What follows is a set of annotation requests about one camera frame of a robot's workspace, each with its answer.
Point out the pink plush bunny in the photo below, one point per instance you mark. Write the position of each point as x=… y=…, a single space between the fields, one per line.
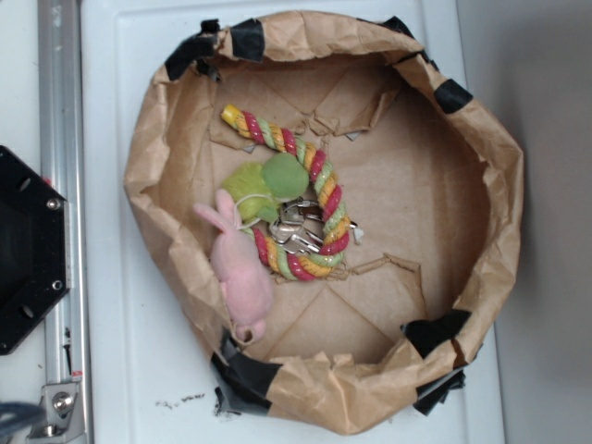
x=246 y=286

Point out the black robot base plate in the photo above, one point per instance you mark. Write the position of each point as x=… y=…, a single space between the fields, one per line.
x=33 y=250

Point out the green plush toy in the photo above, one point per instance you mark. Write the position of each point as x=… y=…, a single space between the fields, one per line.
x=259 y=190

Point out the silver key bunch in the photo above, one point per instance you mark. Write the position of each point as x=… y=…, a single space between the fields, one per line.
x=290 y=232

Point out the metal corner bracket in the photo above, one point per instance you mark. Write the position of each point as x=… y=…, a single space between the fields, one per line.
x=63 y=415

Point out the multicolour twisted rope toy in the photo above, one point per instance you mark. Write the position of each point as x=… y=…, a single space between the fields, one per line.
x=323 y=187

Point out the aluminium extrusion rail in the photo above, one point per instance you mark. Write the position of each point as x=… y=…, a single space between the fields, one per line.
x=66 y=331

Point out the brown paper bag bin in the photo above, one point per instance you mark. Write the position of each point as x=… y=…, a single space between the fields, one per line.
x=432 y=181

